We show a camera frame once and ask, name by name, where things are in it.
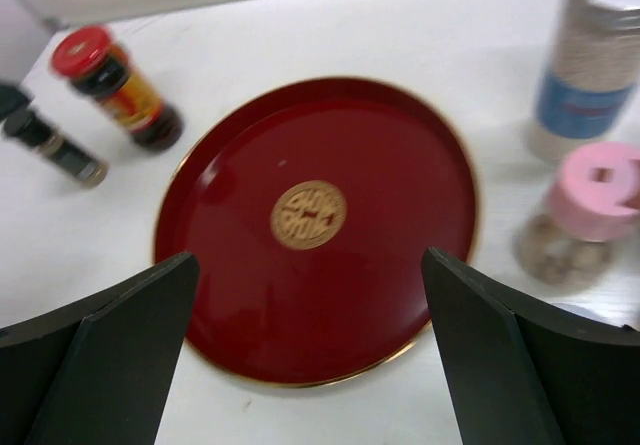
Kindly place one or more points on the white-lid low jar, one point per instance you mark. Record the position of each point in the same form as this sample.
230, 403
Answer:
583, 312

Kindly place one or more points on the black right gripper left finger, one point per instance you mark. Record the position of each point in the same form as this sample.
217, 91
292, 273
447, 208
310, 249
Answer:
99, 370

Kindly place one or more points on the tall silver-lid blue-label jar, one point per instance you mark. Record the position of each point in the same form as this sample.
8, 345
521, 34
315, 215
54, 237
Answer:
592, 72

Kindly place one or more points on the red-lid chili sauce jar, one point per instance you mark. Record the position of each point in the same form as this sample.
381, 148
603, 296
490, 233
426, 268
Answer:
99, 68

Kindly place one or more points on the red round tray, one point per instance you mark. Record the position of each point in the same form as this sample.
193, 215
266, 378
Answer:
308, 209

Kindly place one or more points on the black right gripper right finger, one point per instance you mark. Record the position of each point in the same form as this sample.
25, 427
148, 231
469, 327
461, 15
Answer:
522, 371

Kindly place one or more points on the small black-cap spice bottle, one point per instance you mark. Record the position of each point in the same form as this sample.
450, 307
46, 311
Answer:
59, 150

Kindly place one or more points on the pink-lid spice jar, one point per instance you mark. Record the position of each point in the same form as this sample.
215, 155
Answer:
576, 232

